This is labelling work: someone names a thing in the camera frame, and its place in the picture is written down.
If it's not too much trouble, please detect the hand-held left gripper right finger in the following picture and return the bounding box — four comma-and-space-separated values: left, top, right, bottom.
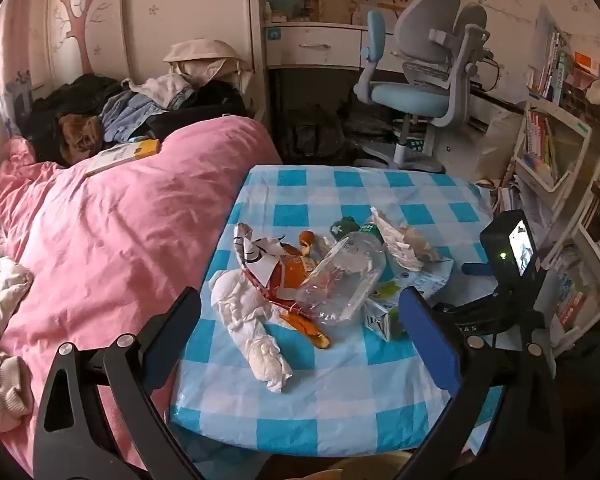
399, 286, 566, 480

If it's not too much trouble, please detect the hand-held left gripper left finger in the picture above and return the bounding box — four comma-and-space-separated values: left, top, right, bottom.
32, 286, 203, 480

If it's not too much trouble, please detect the large white tissue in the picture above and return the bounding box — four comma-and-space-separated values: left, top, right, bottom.
209, 269, 294, 394

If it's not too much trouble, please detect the orange white snack wrapper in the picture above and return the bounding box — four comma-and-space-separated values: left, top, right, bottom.
232, 222, 331, 321

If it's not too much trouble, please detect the long orange peel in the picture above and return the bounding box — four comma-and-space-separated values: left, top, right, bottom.
280, 305, 332, 350

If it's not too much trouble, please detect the blue white flat packet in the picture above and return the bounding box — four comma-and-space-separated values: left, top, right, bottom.
375, 260, 453, 306

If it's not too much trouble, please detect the small white green carton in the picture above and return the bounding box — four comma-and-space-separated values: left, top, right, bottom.
364, 295, 406, 343

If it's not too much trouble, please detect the crumpled white tissue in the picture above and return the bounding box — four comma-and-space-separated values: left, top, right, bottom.
369, 207, 453, 273

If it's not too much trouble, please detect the beige paper bag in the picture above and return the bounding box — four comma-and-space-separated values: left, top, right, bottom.
472, 110, 523, 181

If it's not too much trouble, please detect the clear plastic bottle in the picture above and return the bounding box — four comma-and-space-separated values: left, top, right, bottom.
295, 224, 387, 328

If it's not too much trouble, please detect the pink duvet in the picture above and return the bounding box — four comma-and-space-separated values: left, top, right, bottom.
0, 115, 283, 478

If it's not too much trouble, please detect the blue white checkered tablecloth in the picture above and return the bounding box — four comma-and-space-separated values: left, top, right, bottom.
169, 164, 501, 458

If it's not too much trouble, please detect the row of thin books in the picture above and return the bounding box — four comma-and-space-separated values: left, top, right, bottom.
522, 110, 556, 167

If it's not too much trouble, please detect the green cloth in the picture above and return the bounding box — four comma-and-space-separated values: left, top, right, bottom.
329, 216, 362, 237

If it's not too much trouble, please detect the small orange peel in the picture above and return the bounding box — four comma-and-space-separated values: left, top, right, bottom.
299, 230, 326, 261

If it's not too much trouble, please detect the yellow white book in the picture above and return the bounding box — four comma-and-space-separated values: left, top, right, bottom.
84, 139, 161, 178

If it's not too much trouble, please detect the row of colourful books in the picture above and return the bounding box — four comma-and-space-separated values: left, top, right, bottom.
527, 30, 600, 106

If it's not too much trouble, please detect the cream crumpled garment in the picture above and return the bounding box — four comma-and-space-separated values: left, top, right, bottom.
0, 220, 35, 356

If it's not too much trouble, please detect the cream knit garment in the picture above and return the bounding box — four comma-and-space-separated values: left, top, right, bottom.
0, 352, 35, 433

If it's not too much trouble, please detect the blue denim garment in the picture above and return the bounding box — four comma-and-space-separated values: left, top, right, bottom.
100, 91, 171, 143

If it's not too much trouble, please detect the black garment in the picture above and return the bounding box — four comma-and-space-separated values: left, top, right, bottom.
145, 80, 248, 141

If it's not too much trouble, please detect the black bag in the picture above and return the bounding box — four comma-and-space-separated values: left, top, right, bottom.
280, 105, 346, 161

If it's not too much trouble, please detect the white grey garment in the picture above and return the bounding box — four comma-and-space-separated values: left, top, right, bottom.
122, 74, 196, 110

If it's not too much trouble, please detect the grey blue desk chair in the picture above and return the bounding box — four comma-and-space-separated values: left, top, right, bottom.
352, 0, 491, 173

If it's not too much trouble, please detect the pile of clothes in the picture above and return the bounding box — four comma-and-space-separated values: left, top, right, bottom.
22, 74, 131, 166

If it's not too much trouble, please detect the beige cloth bag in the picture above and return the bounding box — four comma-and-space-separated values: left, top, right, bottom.
163, 40, 253, 96

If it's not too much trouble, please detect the white desk with drawers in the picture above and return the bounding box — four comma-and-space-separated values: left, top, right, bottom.
261, 21, 528, 171

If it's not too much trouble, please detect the pink curtain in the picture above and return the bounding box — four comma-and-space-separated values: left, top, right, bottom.
0, 0, 53, 136

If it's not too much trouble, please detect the white wardrobe with tree decal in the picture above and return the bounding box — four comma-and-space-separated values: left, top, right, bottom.
45, 0, 255, 92

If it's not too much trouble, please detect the teal box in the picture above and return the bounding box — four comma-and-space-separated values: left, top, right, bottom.
267, 0, 303, 21

